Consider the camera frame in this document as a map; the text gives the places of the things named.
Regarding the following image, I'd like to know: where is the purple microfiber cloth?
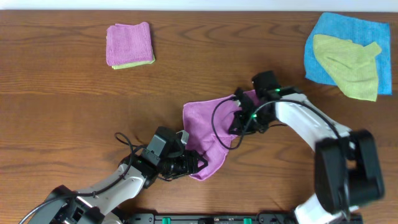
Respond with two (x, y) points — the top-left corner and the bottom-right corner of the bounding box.
(183, 96), (239, 181)

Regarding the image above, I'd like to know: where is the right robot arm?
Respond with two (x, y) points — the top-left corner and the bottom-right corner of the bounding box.
(232, 87), (385, 223)

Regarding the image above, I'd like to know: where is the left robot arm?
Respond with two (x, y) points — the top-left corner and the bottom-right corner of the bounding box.
(21, 149), (208, 223)

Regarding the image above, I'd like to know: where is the folded green cloth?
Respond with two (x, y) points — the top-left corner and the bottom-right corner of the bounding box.
(112, 56), (155, 70)

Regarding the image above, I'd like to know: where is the crumpled green cloth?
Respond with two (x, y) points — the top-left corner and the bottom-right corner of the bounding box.
(313, 34), (382, 101)

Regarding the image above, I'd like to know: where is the folded purple cloth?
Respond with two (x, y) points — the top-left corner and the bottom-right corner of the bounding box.
(106, 22), (154, 67)

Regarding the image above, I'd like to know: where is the blue microfiber cloth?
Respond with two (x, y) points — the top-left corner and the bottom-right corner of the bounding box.
(303, 12), (392, 95)

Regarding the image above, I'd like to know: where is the right black cable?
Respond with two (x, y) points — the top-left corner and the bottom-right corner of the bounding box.
(211, 96), (352, 218)

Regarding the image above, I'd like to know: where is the black cable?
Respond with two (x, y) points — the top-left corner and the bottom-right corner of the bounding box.
(211, 96), (352, 218)
(18, 132), (150, 224)

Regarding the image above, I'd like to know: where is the left black cable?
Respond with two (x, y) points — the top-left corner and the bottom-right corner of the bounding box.
(18, 132), (150, 224)

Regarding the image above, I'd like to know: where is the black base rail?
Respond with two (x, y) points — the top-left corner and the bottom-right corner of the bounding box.
(124, 212), (363, 224)

